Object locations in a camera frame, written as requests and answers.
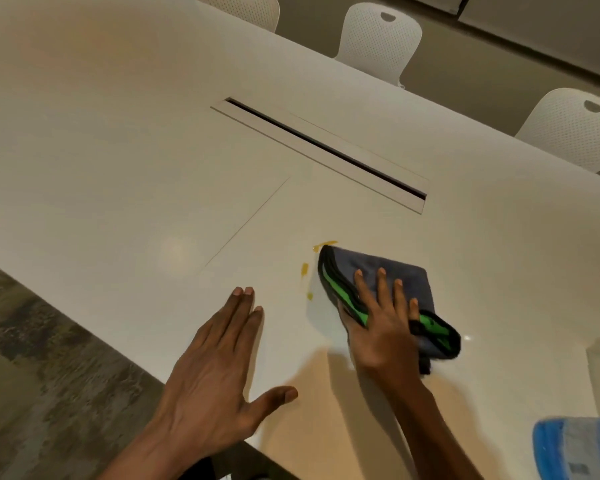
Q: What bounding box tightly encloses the table cable slot cover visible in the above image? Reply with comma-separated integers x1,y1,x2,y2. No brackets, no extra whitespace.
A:
210,97,431,216

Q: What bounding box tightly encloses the blue and white plastic packet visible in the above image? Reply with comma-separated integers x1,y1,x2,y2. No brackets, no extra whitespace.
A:
532,417,600,480

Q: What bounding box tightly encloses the person's right hand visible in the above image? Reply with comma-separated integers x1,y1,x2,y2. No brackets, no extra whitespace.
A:
337,267,427,391

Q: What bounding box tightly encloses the person's left hand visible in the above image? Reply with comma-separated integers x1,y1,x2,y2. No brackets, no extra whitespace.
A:
150,286,300,460

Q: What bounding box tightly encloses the person's right forearm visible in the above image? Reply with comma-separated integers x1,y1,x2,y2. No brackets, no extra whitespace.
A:
380,379,487,480

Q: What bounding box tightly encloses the yellow liquid spill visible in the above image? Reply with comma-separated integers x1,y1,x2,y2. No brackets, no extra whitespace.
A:
300,240,339,301

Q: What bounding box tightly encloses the person's left forearm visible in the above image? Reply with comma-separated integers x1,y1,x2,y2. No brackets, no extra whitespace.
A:
96,427,218,480

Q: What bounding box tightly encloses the white perforated plastic chair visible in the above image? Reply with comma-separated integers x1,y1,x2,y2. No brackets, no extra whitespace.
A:
194,0,281,34
513,88,600,174
332,2,424,89

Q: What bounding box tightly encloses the grey and green microfiber cloth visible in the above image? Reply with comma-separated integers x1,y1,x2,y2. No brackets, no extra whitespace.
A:
317,244,462,377

